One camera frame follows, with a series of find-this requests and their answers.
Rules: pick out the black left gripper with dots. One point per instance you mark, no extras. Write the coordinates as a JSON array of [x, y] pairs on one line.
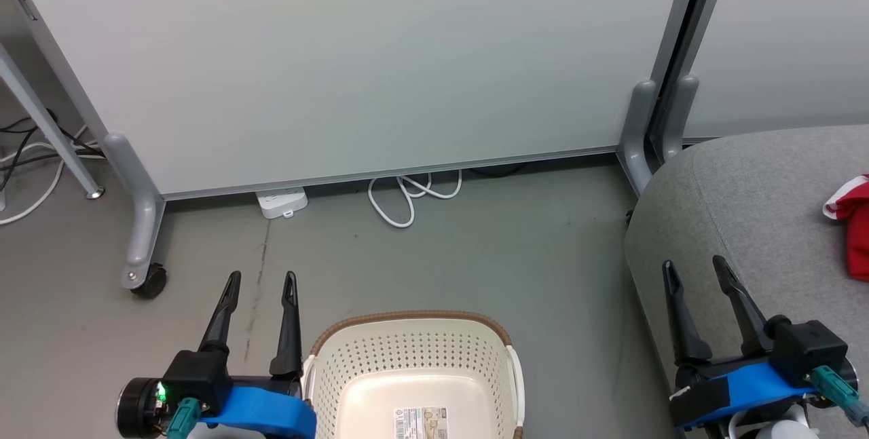
[[197, 378]]

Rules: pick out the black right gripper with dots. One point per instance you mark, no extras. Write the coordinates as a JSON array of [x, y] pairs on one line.
[[808, 344]]

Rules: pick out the red clothing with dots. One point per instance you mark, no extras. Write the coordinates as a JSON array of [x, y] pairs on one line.
[[859, 235]]

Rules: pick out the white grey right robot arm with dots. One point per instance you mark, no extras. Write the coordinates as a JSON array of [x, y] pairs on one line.
[[781, 431]]

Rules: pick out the cream perforated laundry basket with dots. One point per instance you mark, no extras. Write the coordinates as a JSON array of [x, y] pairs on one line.
[[407, 371]]

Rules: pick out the printed basket label sticker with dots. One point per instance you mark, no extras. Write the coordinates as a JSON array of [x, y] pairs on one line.
[[419, 423]]

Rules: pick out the grey fabric sofa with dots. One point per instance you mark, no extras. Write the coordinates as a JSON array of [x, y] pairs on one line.
[[760, 222]]

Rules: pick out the black caster wheel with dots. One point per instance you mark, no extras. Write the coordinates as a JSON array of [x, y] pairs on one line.
[[153, 281]]

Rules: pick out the white power strip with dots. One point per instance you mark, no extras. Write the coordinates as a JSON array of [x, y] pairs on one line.
[[282, 203]]

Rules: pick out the grey partition foot with caster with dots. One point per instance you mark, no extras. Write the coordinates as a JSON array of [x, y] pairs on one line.
[[144, 222]]

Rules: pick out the grey metal table leg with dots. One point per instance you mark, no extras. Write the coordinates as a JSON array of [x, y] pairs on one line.
[[47, 134]]

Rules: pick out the narrow white partition panel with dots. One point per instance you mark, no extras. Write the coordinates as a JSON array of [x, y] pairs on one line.
[[794, 39]]

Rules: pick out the wide white partition panel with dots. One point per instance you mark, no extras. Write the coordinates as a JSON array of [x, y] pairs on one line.
[[353, 52]]

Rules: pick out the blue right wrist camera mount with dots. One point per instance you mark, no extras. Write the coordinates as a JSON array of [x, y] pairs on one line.
[[760, 388]]

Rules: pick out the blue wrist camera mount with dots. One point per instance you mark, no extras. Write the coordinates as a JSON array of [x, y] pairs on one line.
[[760, 388], [265, 412]]

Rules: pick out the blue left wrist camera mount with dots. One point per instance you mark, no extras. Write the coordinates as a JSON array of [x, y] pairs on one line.
[[265, 412]]

